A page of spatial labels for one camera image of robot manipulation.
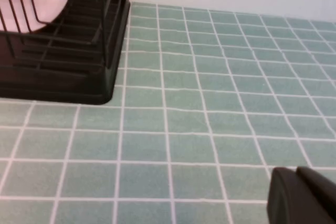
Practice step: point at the green checkered tablecloth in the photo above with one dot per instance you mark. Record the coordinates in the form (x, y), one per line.
(183, 129)

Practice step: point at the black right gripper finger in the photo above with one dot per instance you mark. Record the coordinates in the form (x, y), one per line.
(302, 197)

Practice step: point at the pink round plate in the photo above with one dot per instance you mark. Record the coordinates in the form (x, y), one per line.
(52, 6)

